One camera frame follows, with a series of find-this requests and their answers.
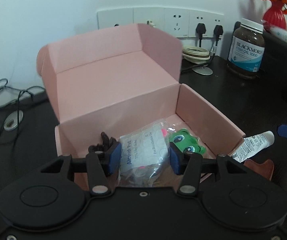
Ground white cream tube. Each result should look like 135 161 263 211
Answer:
232 131 275 163

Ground black power plug right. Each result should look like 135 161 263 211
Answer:
214 24 223 46

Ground white wall socket strip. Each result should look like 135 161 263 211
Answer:
97 7 224 38

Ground black power plug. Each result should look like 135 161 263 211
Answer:
196 23 207 47
214 24 223 46

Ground clear bag alcohol pads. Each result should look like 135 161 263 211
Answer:
118 119 170 187

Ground black hair clip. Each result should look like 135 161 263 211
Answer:
88 132 117 153

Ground black storage box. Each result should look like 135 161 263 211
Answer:
259 32 287 83

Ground red vase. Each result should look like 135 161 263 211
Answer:
262 1 287 31

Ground metal desk grommet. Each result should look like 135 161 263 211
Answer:
3 110 24 132

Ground round metal stand base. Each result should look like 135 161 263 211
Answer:
192 66 213 76

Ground black power plug left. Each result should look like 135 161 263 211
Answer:
196 23 207 47

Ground brown fish oil bottle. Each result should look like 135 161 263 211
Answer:
228 18 265 78

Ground pink cardboard box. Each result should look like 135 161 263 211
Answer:
37 24 245 158

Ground green frog toy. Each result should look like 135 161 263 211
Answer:
170 128 206 155

